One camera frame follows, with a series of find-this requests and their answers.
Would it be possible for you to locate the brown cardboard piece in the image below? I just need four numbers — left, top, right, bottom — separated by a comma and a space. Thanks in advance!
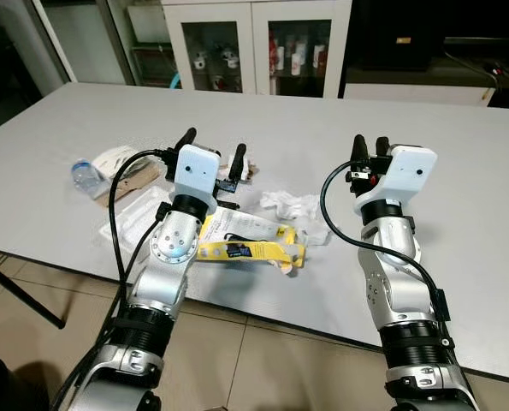
96, 163, 163, 206

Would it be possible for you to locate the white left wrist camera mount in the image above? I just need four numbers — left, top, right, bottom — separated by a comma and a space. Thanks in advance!
173, 144, 222, 213

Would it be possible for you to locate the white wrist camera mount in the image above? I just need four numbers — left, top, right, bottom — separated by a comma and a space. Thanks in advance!
173, 144, 222, 213
355, 146, 436, 215

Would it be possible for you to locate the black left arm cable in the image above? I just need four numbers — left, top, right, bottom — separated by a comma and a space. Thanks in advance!
53, 147, 180, 410

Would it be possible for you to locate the black table leg frame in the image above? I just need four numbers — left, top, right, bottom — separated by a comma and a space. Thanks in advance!
0, 248, 67, 331

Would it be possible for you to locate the crumpled white tissue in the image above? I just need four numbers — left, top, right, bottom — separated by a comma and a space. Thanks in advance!
260, 190, 332, 245

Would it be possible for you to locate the yellow white product package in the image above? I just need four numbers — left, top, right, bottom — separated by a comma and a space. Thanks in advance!
198, 208, 308, 275

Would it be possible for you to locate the clear plastic bottle blue cap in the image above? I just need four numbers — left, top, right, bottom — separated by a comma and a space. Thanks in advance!
70, 158, 109, 200

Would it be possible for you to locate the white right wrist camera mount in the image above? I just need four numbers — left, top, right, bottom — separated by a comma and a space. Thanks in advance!
355, 146, 436, 215

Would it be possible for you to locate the white plastic tray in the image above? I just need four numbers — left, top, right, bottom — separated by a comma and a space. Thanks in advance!
113, 190, 174, 253

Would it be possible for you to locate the low white bench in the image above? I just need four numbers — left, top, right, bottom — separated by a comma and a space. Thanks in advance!
344, 81, 499, 108

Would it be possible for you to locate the small white box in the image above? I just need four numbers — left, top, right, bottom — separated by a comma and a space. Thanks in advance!
233, 154, 259, 185

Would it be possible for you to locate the black monitor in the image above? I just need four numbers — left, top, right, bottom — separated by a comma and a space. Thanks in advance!
361, 0, 447, 72

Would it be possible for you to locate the white glass door cabinet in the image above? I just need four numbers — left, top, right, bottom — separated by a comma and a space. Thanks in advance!
162, 0, 353, 98

